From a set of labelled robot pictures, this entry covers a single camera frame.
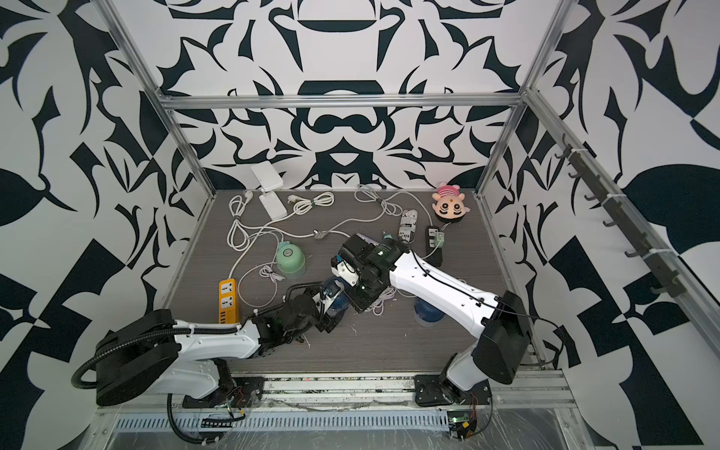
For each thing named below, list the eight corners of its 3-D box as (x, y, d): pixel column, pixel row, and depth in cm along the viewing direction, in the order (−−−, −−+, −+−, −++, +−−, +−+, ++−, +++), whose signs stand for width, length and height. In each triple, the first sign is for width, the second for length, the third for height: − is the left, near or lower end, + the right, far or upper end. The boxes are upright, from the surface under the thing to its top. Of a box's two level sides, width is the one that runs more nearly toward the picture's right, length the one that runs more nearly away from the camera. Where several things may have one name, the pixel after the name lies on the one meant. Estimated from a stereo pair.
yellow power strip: (222, 327, 87) (218, 324, 84) (222, 285, 95) (218, 281, 93) (238, 322, 88) (235, 319, 85) (237, 281, 96) (234, 277, 94)
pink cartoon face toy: (435, 223, 110) (439, 211, 105) (429, 193, 121) (432, 180, 115) (466, 223, 110) (472, 211, 105) (457, 193, 121) (462, 180, 115)
